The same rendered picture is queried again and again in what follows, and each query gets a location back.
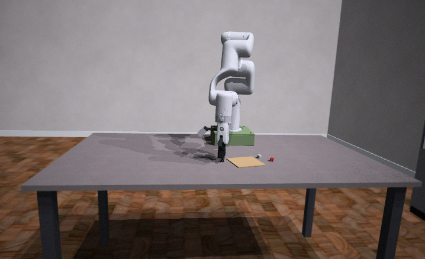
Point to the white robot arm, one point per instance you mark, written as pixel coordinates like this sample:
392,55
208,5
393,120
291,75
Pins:
235,46

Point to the tan flat mat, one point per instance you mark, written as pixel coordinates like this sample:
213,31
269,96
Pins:
241,162

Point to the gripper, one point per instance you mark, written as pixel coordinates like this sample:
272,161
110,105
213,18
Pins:
222,137

